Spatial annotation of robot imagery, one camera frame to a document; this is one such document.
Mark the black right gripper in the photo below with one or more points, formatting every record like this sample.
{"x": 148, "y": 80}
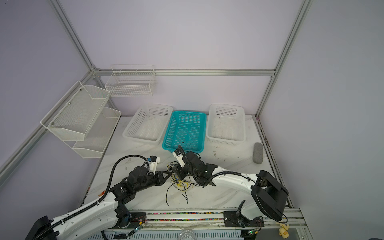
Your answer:
{"x": 178, "y": 171}

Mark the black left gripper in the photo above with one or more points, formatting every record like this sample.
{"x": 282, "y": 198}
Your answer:
{"x": 159, "y": 177}

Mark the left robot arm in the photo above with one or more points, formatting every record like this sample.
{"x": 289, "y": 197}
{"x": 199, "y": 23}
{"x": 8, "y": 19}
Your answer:
{"x": 106, "y": 212}

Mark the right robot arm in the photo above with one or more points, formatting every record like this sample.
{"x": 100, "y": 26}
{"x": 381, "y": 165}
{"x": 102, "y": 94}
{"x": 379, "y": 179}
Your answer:
{"x": 268, "y": 194}

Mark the teal plastic basket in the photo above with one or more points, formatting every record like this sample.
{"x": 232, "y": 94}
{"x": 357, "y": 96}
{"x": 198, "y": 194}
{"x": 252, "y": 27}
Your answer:
{"x": 186, "y": 129}

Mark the white plastic basket right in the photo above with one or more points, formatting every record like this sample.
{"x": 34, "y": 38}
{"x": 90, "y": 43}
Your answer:
{"x": 226, "y": 124}

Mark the white plastic basket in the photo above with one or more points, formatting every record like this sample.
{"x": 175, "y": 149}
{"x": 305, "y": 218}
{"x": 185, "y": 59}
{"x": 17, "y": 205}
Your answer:
{"x": 226, "y": 124}
{"x": 148, "y": 124}

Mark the white plastic basket left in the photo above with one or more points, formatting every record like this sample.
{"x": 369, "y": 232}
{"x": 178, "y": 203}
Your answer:
{"x": 148, "y": 124}

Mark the grey oval stone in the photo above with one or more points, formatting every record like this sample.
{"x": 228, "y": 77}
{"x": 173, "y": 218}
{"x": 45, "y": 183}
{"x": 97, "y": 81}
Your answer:
{"x": 258, "y": 153}

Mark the small yellow figure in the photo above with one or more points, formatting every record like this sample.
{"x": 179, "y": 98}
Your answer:
{"x": 283, "y": 231}

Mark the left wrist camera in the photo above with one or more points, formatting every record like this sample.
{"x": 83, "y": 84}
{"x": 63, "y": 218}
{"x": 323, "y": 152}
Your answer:
{"x": 153, "y": 162}

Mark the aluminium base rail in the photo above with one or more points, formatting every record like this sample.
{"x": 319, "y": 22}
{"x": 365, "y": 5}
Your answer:
{"x": 211, "y": 225}

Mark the white mesh wall shelf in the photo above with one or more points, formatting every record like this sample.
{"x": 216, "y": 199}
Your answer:
{"x": 82, "y": 120}

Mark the white wire wall basket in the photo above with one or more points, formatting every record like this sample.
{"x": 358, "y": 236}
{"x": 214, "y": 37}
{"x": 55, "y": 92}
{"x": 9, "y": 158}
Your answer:
{"x": 132, "y": 81}

